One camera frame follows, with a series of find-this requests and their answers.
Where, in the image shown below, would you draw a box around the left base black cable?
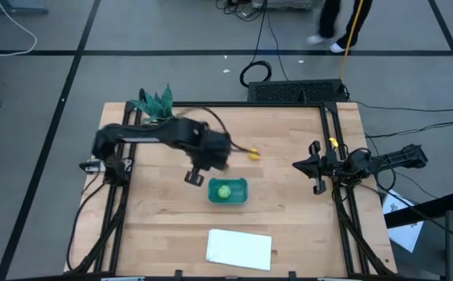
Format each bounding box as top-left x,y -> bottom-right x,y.
66,179 -> 112,272

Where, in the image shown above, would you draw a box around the grey box device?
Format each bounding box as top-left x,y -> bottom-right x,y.
251,0 -> 323,11

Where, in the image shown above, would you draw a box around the grey metal stand leg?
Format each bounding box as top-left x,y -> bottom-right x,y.
0,3 -> 50,16

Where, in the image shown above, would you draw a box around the tangled black cable bundle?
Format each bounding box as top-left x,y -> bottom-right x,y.
215,0 -> 269,21

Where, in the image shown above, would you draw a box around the black metal table frame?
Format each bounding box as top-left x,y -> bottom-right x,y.
66,100 -> 398,281

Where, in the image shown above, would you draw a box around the green snake plant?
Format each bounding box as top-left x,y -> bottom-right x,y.
130,84 -> 176,124

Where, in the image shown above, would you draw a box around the black desk edge bar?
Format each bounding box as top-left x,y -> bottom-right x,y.
384,190 -> 453,229

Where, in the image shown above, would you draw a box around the grey metal bracket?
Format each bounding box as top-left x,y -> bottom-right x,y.
79,158 -> 106,175

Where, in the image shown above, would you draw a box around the white floor cable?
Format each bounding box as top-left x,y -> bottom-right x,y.
0,0 -> 38,58

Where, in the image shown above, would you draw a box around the white printed paper sheet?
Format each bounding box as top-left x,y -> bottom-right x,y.
382,189 -> 425,254

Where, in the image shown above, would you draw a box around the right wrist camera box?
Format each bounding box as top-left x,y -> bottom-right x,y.
343,150 -> 370,173

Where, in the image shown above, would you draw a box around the coiled black floor cable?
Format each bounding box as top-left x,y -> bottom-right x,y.
239,0 -> 273,89

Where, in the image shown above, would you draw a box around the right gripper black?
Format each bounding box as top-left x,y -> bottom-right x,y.
292,140 -> 341,195

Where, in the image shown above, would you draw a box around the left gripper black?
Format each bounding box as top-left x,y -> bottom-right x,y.
184,132 -> 234,187

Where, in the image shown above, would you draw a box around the green plastic tupperware container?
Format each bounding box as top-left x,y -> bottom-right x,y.
207,177 -> 249,205

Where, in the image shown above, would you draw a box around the yellow hanging cable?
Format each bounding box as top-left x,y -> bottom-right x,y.
339,0 -> 365,81

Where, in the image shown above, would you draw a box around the black computer case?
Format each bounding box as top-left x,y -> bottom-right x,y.
248,79 -> 348,103

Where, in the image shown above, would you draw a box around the person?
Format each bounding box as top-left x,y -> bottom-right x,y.
306,0 -> 374,54

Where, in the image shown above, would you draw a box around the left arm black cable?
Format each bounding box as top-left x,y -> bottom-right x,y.
179,105 -> 253,154

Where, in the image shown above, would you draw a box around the white folded cloth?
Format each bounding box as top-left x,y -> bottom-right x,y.
205,228 -> 273,272

